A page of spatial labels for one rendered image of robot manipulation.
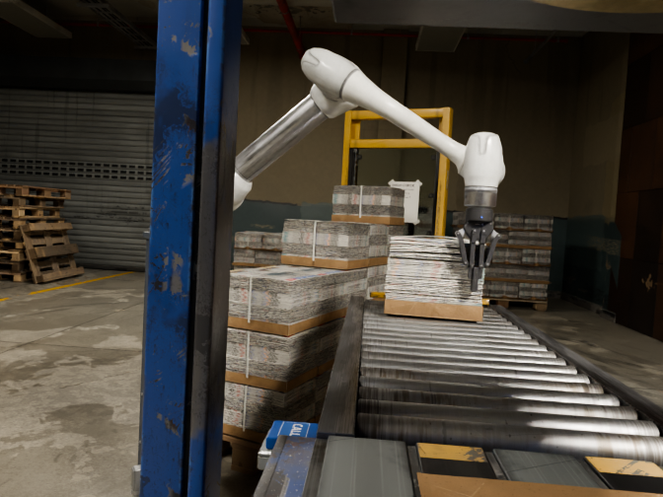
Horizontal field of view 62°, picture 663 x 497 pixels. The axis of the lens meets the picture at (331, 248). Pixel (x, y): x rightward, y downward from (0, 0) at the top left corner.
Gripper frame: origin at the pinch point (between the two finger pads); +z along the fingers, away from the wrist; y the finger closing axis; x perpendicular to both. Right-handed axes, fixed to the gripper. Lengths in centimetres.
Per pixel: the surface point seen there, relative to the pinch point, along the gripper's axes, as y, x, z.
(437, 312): 9.5, -3.0, 10.6
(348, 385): 33, 68, 13
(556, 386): -5, 57, 14
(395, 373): 24, 57, 13
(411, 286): 17.3, -4.6, 3.7
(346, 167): 49, -234, -52
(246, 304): 79, -64, 22
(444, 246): 8.7, -2.9, -8.9
